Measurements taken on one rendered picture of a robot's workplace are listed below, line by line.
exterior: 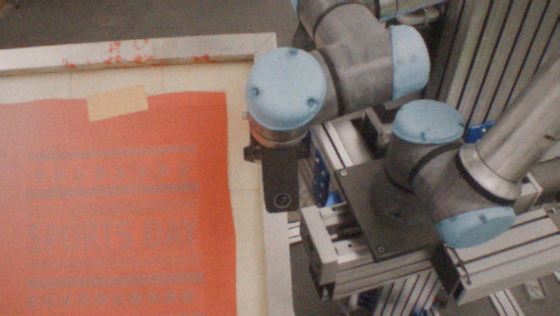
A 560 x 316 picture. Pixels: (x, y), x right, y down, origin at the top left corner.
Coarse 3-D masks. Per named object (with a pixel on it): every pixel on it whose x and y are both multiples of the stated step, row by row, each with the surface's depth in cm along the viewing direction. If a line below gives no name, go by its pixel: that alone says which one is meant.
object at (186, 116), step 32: (160, 96) 91; (192, 96) 91; (224, 96) 91; (128, 128) 90; (160, 128) 90; (192, 128) 90; (224, 128) 90; (224, 160) 89; (224, 192) 89; (224, 224) 88; (224, 256) 87; (224, 288) 86
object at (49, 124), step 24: (0, 120) 89; (24, 120) 89; (48, 120) 89; (72, 120) 90; (0, 144) 88; (24, 144) 89; (48, 144) 89; (72, 144) 89; (96, 144) 89; (0, 168) 88; (24, 168) 88; (0, 192) 87; (24, 192) 87; (0, 216) 86; (24, 216) 86; (0, 240) 86; (24, 240) 86; (0, 264) 85; (24, 264) 85; (0, 288) 84; (24, 288) 84; (0, 312) 84; (24, 312) 84
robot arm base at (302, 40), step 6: (300, 24) 128; (300, 30) 129; (306, 30) 126; (294, 36) 132; (300, 36) 129; (306, 36) 127; (294, 42) 132; (300, 42) 129; (306, 42) 128; (312, 42) 127; (300, 48) 130; (306, 48) 129; (312, 48) 129
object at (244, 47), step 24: (24, 48) 88; (48, 48) 88; (72, 48) 88; (96, 48) 88; (120, 48) 88; (144, 48) 89; (168, 48) 89; (192, 48) 89; (216, 48) 89; (240, 48) 89; (264, 48) 89; (0, 72) 88; (24, 72) 89; (48, 72) 90; (264, 216) 85; (264, 240) 85; (288, 240) 84; (288, 264) 83; (288, 288) 83; (288, 312) 82
